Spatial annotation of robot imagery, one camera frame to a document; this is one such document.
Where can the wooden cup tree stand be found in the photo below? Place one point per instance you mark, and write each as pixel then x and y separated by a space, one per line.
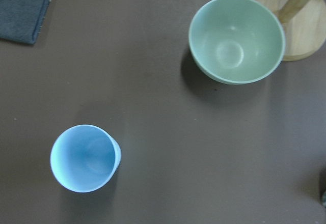
pixel 303 22

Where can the green bowl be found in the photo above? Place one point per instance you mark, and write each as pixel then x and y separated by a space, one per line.
pixel 236 42

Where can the dark grey folded cloth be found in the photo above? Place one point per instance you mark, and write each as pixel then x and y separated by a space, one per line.
pixel 22 20

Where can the blue plastic cup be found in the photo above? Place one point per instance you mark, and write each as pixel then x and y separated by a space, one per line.
pixel 84 158

